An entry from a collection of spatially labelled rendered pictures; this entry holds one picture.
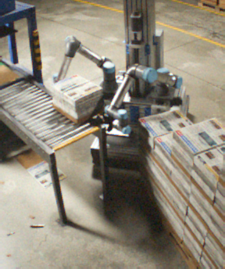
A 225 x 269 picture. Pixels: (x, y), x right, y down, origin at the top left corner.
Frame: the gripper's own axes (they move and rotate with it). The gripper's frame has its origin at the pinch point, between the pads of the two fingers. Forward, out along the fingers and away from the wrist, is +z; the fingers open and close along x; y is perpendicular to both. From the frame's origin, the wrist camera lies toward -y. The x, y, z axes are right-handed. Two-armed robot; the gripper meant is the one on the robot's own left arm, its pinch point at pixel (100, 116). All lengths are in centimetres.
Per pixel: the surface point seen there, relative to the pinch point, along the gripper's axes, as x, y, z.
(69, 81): 7.9, 25.3, 29.1
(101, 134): 12.2, -4.4, -17.4
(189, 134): -2, 29, -96
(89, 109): 10.6, 11.9, -0.7
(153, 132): -11, 5, -53
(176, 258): 18, -78, -115
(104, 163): 11.7, -34.0, -17.0
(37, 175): 43, -78, 56
